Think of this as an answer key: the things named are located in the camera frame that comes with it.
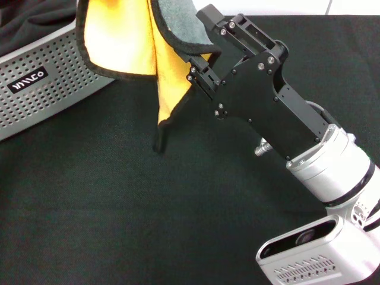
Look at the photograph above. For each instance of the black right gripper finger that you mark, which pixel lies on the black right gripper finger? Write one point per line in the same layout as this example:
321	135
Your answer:
237	32
205	80

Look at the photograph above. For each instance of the silver right connector plug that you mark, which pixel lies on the silver right connector plug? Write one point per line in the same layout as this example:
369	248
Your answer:
262	149

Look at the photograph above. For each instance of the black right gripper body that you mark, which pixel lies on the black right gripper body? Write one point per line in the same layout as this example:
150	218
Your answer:
267	104

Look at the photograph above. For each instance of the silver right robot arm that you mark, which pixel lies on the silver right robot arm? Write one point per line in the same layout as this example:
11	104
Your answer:
332	169

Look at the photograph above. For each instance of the black tablecloth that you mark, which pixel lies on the black tablecloth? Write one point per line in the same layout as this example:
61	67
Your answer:
118	207

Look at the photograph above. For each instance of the grey perforated storage box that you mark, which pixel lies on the grey perforated storage box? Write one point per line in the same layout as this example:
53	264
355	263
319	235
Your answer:
50	92

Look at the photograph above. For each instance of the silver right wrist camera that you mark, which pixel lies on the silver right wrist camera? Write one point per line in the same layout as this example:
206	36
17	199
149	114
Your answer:
314	258

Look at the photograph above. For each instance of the yellow towel with black trim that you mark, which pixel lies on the yellow towel with black trim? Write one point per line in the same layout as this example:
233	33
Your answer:
118	38

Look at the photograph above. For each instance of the black cloth box liner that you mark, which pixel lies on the black cloth box liner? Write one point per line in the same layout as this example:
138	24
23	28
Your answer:
26	20

